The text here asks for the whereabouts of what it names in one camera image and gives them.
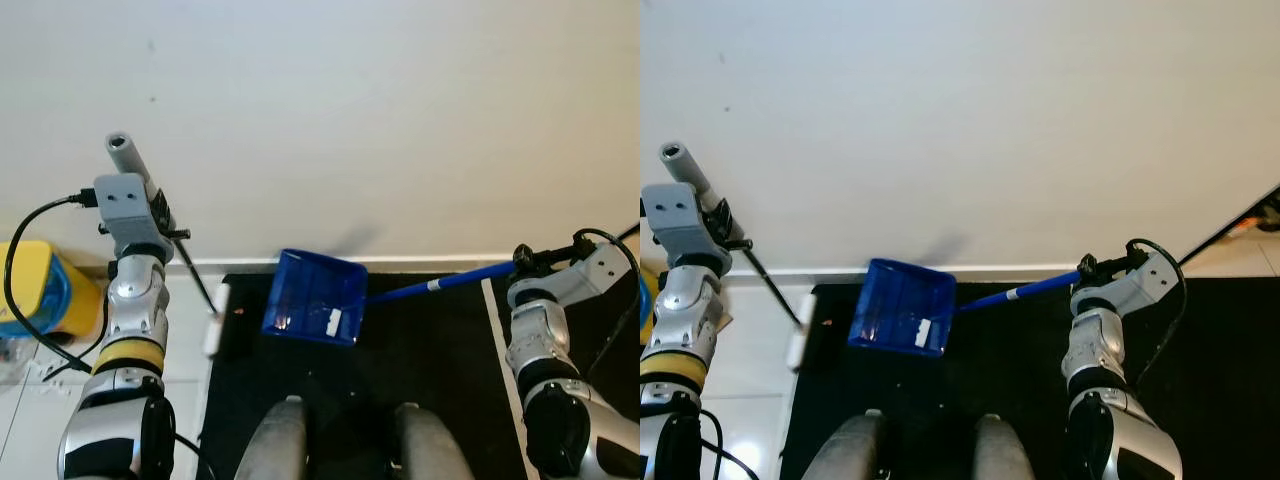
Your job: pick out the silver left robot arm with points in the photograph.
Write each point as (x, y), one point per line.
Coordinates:
(690, 310)
(135, 305)

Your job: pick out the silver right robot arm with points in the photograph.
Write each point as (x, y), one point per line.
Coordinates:
(540, 330)
(1090, 340)

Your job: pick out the black floor mat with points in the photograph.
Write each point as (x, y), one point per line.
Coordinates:
(1000, 370)
(598, 330)
(1230, 380)
(430, 380)

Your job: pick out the yellow and blue plastic container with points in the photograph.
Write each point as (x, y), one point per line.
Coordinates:
(647, 320)
(40, 270)

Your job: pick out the cardboard box of clutter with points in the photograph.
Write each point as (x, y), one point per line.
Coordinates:
(1243, 227)

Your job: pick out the small white scrap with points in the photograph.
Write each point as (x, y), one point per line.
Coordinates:
(333, 322)
(922, 333)

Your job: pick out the silver right robot leg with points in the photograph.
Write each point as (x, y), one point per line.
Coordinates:
(1005, 450)
(432, 445)

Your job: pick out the silver robot leg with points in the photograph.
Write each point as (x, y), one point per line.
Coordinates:
(840, 450)
(1005, 450)
(272, 440)
(432, 445)

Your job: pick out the clear plastic wrapper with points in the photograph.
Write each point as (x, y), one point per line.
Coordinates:
(12, 362)

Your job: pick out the silver left robot leg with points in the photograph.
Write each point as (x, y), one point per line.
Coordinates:
(272, 440)
(840, 450)

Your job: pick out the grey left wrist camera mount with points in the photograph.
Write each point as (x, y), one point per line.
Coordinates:
(125, 210)
(675, 215)

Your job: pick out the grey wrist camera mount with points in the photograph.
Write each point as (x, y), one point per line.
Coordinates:
(675, 215)
(1140, 285)
(125, 210)
(590, 275)

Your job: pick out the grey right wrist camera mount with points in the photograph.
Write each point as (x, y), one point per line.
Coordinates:
(1140, 285)
(590, 275)

